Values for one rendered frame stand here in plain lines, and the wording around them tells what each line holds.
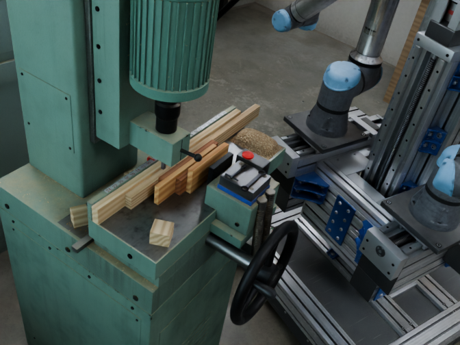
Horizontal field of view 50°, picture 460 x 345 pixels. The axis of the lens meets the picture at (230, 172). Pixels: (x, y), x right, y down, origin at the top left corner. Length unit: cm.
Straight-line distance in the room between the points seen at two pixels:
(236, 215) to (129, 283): 30
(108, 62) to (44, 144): 37
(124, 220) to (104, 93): 30
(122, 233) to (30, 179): 41
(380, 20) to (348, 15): 295
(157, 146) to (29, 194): 42
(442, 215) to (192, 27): 91
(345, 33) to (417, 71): 315
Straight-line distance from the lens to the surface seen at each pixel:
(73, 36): 114
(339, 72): 169
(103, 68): 116
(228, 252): 126
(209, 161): 128
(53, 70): 123
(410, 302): 218
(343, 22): 471
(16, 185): 147
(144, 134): 120
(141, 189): 122
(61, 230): 133
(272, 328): 215
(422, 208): 153
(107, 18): 110
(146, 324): 130
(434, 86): 155
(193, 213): 122
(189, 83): 104
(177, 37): 99
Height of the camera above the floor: 175
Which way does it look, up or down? 39 degrees down
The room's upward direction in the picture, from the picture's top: 10 degrees clockwise
